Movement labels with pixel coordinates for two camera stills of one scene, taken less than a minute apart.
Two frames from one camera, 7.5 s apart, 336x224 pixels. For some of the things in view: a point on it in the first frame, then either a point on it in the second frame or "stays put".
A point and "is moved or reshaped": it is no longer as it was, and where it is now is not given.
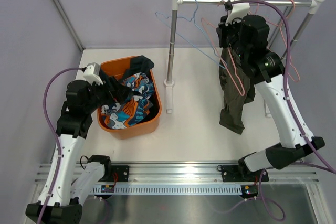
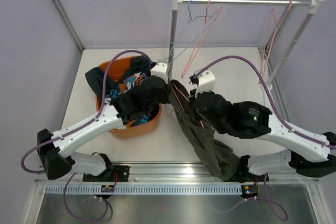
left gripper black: x=120 y=93 to x=165 y=99
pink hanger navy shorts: x=290 y=59 to x=272 y=29
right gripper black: x=223 y=30 to x=199 y=115
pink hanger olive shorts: x=224 y=67 to x=183 y=106
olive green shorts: x=238 y=88 to x=221 y=158
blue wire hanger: x=226 y=64 is moved or reshaped
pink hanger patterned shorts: x=202 y=19 to x=207 y=27
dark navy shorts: x=139 y=64 stays put
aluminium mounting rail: x=192 y=173 stays put
